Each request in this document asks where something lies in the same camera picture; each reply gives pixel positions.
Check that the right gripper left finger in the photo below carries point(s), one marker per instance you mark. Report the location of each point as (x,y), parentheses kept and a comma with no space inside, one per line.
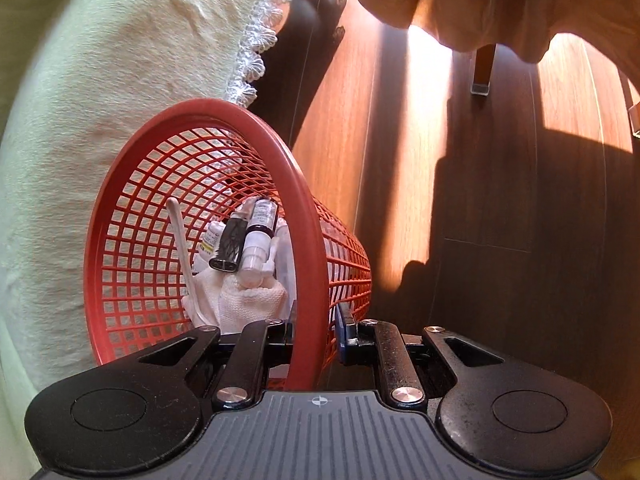
(246,360)

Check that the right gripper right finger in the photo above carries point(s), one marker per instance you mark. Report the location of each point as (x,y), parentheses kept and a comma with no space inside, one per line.
(378,344)

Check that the cream knitted cloth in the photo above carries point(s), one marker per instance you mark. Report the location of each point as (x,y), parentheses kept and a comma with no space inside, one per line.
(225,303)

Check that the black lighter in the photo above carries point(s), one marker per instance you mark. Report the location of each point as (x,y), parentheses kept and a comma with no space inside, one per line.
(230,247)

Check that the white plastic spoon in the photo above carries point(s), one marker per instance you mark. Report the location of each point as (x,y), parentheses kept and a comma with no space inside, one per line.
(176,220)

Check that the red plastic mesh basket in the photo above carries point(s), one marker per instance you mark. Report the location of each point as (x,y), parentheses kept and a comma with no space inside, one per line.
(210,155)

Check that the clear plastic case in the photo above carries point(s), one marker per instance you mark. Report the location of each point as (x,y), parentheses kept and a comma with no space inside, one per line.
(285,265)

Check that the white pill bottle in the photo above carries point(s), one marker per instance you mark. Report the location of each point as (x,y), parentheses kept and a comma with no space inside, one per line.
(207,245)

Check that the white tissue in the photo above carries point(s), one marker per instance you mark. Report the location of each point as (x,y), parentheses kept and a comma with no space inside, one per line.
(245,209)

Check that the green covered sofa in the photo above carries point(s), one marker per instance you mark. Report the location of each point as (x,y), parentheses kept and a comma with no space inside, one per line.
(78,78)

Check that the beige quilted covered chair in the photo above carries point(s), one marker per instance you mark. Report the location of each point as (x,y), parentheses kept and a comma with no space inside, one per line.
(525,26)

